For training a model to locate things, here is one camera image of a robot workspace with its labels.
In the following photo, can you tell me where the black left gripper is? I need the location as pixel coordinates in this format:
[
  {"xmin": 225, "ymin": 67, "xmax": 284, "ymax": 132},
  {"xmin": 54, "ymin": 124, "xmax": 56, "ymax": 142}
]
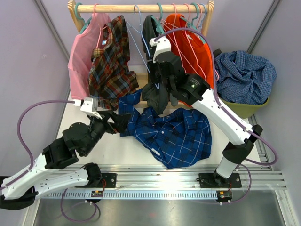
[{"xmin": 83, "ymin": 110, "xmax": 132, "ymax": 156}]

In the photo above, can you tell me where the light blue wire hanger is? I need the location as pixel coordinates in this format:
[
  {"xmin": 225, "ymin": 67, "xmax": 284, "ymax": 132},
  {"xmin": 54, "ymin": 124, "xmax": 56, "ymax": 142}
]
[{"xmin": 126, "ymin": 4, "xmax": 160, "ymax": 90}]

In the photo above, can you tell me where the blue plaid shirt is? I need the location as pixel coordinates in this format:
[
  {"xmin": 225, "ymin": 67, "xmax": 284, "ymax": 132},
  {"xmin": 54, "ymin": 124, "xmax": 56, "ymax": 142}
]
[{"xmin": 118, "ymin": 90, "xmax": 212, "ymax": 169}]

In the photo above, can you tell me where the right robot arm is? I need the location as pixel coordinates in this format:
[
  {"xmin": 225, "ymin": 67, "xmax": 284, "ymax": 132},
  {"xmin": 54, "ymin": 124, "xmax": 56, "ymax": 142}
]
[{"xmin": 147, "ymin": 51, "xmax": 262, "ymax": 187}]

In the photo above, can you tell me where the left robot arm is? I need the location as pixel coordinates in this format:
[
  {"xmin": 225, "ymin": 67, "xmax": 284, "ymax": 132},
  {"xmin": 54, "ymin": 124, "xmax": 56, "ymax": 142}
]
[{"xmin": 0, "ymin": 111, "xmax": 131, "ymax": 210}]

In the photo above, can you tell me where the dark grey shirt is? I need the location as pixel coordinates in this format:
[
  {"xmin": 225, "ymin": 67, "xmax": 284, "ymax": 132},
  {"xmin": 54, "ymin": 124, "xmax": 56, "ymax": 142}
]
[{"xmin": 142, "ymin": 15, "xmax": 178, "ymax": 114}]

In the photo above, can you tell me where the orange t-shirt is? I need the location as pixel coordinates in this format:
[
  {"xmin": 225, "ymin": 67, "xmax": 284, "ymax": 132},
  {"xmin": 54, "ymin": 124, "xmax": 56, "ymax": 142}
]
[{"xmin": 163, "ymin": 14, "xmax": 216, "ymax": 108}]

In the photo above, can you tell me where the teal hanger with grey shirt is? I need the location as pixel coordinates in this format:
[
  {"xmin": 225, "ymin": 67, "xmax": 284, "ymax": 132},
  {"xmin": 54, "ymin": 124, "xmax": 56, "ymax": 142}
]
[{"xmin": 151, "ymin": 2, "xmax": 164, "ymax": 34}]

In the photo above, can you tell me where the red brown plaid shirt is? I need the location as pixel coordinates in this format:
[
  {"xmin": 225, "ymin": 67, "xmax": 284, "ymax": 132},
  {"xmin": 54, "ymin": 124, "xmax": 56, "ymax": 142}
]
[{"xmin": 88, "ymin": 15, "xmax": 139, "ymax": 111}]

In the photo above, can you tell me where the teal hanger with orange shirt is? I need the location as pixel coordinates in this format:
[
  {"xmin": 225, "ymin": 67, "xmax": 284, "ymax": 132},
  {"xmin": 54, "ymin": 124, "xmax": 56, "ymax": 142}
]
[{"xmin": 180, "ymin": 2, "xmax": 201, "ymax": 31}]

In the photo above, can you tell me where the pink hanger at rack end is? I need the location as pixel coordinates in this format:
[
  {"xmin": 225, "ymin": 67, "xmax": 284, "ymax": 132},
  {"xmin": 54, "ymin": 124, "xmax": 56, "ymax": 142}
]
[{"xmin": 197, "ymin": 3, "xmax": 204, "ymax": 30}]

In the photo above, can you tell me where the blue hanger at rack end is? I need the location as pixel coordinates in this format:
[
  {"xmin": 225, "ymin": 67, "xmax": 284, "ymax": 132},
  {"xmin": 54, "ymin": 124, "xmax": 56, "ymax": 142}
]
[{"xmin": 200, "ymin": 3, "xmax": 209, "ymax": 35}]

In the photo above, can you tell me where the blue checked shirt in basket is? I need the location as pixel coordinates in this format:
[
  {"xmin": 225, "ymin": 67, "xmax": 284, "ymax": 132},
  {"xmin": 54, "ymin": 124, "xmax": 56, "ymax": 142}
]
[{"xmin": 214, "ymin": 50, "xmax": 277, "ymax": 105}]

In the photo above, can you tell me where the pink hanger with plaid shirt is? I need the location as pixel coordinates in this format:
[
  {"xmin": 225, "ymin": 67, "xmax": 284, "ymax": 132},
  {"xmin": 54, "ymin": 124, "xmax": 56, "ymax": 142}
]
[{"xmin": 93, "ymin": 3, "xmax": 110, "ymax": 48}]

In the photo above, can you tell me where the pink shirt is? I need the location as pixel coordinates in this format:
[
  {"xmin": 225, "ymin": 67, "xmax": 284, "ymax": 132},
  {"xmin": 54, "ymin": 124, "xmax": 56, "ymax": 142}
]
[{"xmin": 68, "ymin": 16, "xmax": 99, "ymax": 99}]

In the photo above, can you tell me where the teal hanger with pink shirt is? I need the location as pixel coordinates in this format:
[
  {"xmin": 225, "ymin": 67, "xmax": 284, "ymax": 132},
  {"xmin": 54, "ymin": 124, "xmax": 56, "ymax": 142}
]
[{"xmin": 75, "ymin": 2, "xmax": 92, "ymax": 34}]

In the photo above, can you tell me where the green laundry basket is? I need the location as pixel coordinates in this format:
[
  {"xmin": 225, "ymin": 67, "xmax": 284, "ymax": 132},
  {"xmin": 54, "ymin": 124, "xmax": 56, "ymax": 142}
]
[{"xmin": 218, "ymin": 94, "xmax": 270, "ymax": 119}]

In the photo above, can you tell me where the wooden clothes rack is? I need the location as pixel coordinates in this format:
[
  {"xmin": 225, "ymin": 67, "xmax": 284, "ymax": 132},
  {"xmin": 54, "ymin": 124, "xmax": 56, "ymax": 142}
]
[{"xmin": 67, "ymin": 0, "xmax": 215, "ymax": 109}]

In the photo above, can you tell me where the pink empty wire hanger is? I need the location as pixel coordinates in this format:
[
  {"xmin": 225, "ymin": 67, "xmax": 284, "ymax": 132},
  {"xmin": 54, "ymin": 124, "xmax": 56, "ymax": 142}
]
[
  {"xmin": 174, "ymin": 3, "xmax": 221, "ymax": 82},
  {"xmin": 163, "ymin": 3, "xmax": 200, "ymax": 75}
]

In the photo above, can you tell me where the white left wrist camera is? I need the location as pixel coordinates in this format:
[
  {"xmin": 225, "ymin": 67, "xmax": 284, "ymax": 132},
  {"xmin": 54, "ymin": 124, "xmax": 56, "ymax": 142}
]
[{"xmin": 73, "ymin": 97, "xmax": 103, "ymax": 119}]

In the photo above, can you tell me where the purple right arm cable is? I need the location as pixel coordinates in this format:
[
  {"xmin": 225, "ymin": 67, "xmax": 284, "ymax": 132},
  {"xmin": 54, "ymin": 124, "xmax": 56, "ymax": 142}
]
[{"xmin": 156, "ymin": 28, "xmax": 278, "ymax": 165}]

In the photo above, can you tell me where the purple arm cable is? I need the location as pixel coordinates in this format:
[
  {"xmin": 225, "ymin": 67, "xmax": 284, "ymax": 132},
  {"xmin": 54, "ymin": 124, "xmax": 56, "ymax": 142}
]
[
  {"xmin": 156, "ymin": 28, "xmax": 278, "ymax": 165},
  {"xmin": 0, "ymin": 100, "xmax": 78, "ymax": 191}
]

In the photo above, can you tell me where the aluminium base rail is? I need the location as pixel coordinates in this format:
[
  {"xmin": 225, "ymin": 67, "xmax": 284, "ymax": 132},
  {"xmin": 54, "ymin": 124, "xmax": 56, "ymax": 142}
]
[{"xmin": 46, "ymin": 167, "xmax": 287, "ymax": 200}]

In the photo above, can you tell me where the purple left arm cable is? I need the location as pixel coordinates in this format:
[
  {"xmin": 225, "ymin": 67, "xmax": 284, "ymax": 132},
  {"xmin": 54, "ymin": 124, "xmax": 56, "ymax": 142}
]
[{"xmin": 0, "ymin": 100, "xmax": 78, "ymax": 191}]

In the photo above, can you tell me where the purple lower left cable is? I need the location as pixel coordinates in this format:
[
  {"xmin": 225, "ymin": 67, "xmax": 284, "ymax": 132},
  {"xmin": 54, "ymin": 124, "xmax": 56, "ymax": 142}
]
[{"xmin": 60, "ymin": 188, "xmax": 102, "ymax": 223}]

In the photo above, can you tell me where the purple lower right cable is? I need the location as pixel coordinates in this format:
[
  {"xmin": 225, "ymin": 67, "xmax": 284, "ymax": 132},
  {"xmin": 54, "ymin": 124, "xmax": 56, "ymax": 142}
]
[{"xmin": 192, "ymin": 163, "xmax": 252, "ymax": 205}]

